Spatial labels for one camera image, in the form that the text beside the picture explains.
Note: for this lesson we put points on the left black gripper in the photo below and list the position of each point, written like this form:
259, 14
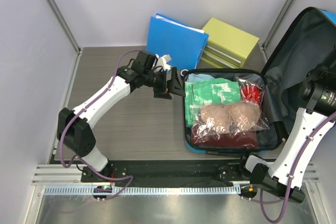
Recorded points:
158, 92

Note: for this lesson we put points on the light blue towel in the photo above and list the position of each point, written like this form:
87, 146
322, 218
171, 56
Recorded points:
199, 77

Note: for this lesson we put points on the green white tie-dye cloth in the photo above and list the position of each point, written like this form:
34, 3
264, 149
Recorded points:
208, 92

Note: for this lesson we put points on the beige bra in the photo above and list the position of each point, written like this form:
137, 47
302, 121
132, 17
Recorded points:
216, 120

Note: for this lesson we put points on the maroon cloth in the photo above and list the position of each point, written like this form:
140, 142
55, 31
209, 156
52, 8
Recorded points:
239, 141

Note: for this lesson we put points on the blue suitcase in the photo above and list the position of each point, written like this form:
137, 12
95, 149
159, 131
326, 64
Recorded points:
309, 41

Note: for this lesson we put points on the red garment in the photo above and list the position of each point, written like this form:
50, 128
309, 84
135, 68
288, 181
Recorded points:
251, 91

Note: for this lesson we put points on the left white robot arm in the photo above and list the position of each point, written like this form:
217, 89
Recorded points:
74, 128

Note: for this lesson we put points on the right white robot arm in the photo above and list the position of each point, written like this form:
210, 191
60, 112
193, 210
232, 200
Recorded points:
283, 178

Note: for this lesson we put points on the blue file folder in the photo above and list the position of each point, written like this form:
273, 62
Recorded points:
181, 42

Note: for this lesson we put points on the olive green drawer box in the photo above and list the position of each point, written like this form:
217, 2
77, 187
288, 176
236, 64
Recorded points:
227, 46

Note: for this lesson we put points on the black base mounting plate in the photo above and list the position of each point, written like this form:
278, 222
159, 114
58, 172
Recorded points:
179, 173

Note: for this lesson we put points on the white slotted cable duct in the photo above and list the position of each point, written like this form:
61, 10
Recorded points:
95, 190

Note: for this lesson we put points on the left aluminium frame post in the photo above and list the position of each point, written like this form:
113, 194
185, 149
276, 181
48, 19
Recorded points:
63, 24

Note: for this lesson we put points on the aluminium frame post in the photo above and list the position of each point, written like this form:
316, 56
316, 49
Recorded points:
275, 26
63, 24

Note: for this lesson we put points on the right aluminium frame post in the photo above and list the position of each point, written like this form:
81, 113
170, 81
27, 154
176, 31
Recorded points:
275, 26

